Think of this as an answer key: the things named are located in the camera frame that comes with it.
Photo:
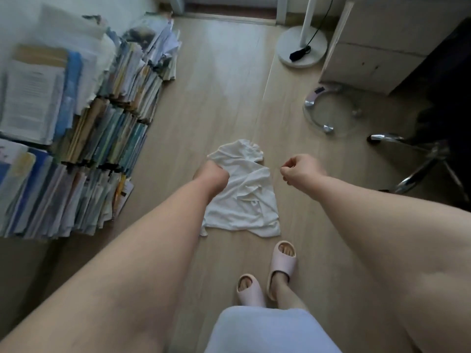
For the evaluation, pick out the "light blue dress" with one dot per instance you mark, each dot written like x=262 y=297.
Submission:
x=270 y=332

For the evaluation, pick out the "white cloth garment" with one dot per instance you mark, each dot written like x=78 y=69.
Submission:
x=246 y=198

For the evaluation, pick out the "person's right forearm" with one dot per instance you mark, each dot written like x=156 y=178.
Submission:
x=397 y=246

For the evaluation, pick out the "round glass bathroom scale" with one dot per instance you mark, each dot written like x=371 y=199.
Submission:
x=331 y=110

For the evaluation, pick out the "person's left forearm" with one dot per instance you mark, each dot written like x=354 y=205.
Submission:
x=121 y=268

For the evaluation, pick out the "pile of books and papers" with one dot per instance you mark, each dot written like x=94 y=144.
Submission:
x=73 y=124

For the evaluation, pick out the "person's right leg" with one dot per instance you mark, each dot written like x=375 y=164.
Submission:
x=289 y=292

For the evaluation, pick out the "white fan stand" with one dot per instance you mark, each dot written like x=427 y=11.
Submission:
x=301 y=45

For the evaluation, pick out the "pale pink slipper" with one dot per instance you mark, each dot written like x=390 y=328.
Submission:
x=251 y=292
x=281 y=266

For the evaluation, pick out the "person's left hand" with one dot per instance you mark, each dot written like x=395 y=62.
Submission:
x=213 y=179

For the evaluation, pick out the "beige wooden cabinet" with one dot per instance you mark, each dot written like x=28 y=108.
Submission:
x=382 y=44

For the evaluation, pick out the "person's right hand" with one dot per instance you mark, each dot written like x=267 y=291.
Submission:
x=305 y=172

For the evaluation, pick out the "black office chair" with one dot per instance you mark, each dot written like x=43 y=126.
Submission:
x=441 y=117

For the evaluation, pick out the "person's right thumb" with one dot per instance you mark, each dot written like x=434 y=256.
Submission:
x=287 y=176

